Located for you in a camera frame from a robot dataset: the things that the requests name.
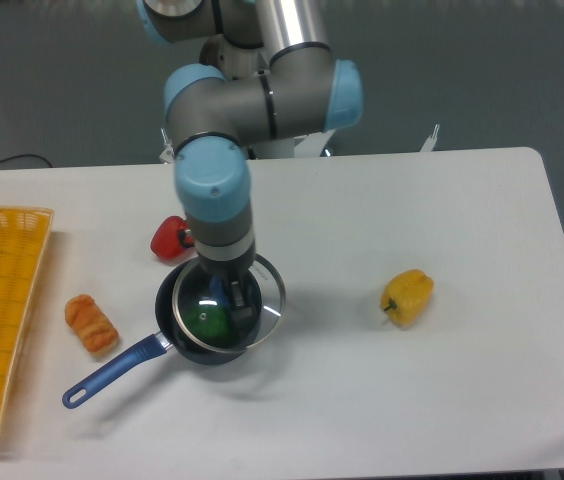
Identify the yellow bell pepper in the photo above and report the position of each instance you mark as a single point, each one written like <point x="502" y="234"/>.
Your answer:
<point x="406" y="296"/>

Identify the green bell pepper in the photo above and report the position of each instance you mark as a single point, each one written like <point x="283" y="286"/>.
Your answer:
<point x="209" y="322"/>

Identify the glass pot lid blue knob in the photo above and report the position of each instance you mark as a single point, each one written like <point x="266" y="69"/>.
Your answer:
<point x="265" y="288"/>

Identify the dark blue saucepan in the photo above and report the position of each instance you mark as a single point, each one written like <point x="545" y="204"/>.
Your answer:
<point x="169" y="337"/>

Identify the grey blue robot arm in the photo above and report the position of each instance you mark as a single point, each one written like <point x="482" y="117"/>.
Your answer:
<point x="212" y="118"/>

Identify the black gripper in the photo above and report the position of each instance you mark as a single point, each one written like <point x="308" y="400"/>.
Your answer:
<point x="229" y="270"/>

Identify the orange bread loaf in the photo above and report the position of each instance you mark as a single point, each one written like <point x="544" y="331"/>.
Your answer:
<point x="91" y="325"/>

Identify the red bell pepper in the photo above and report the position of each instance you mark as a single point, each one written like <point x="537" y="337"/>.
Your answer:
<point x="171" y="239"/>

